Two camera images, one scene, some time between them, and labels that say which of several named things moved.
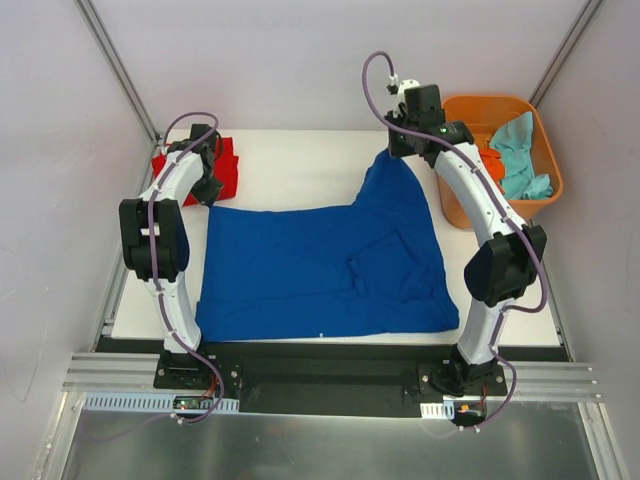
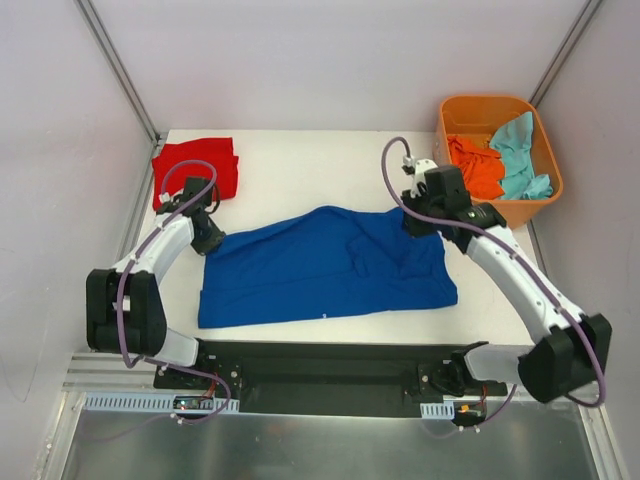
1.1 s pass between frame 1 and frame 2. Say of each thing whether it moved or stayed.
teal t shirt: stayed
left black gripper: moved
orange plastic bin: stayed
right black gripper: moved
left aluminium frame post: stayed
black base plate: stayed
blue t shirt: moved
